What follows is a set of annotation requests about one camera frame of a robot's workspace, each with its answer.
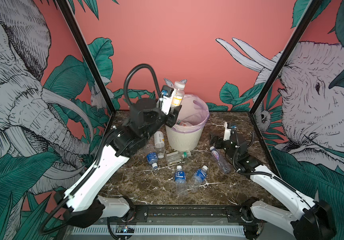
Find clear purple cap bottle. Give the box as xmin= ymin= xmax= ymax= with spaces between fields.
xmin=210 ymin=146 xmax=232 ymax=174

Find blue Pocari label bottle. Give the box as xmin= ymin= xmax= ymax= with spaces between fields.
xmin=146 ymin=145 xmax=159 ymax=170

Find white green label bottle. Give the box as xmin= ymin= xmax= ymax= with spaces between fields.
xmin=176 ymin=120 xmax=193 ymax=127

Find clear bottle yellow label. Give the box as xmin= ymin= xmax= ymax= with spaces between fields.
xmin=171 ymin=82 xmax=185 ymax=108

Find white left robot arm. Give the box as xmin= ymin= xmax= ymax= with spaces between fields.
xmin=39 ymin=98 xmax=181 ymax=235

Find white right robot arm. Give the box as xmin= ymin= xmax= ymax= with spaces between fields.
xmin=209 ymin=129 xmax=337 ymax=240

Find white ribbed trash bin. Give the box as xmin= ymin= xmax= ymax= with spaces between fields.
xmin=166 ymin=124 xmax=204 ymax=152

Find purple plastic bin liner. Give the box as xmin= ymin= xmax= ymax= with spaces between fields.
xmin=177 ymin=94 xmax=209 ymax=126

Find white label tall bottle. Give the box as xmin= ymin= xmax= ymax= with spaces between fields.
xmin=154 ymin=131 xmax=165 ymax=159

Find blue label bottle right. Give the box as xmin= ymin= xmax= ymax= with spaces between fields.
xmin=188 ymin=166 xmax=208 ymax=193

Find clear bottle green cap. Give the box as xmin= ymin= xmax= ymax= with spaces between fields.
xmin=166 ymin=151 xmax=191 ymax=165

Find blue label bottle left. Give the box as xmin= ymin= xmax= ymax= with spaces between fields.
xmin=174 ymin=165 xmax=187 ymax=196

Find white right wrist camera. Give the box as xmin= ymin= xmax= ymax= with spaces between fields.
xmin=223 ymin=122 xmax=237 ymax=141

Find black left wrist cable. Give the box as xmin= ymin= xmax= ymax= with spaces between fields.
xmin=123 ymin=63 xmax=162 ymax=106

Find white ventilated cable tray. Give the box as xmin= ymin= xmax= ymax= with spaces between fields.
xmin=71 ymin=225 xmax=245 ymax=238

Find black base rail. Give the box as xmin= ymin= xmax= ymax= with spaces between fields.
xmin=132 ymin=205 xmax=262 ymax=225

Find black enclosure frame post left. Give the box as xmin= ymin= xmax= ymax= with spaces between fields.
xmin=56 ymin=0 xmax=116 ymax=115

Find black enclosure frame post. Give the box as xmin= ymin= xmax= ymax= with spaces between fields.
xmin=249 ymin=0 xmax=323 ymax=115
xmin=56 ymin=0 xmax=116 ymax=115

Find black enclosure frame post right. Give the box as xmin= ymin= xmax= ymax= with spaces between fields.
xmin=249 ymin=0 xmax=323 ymax=115

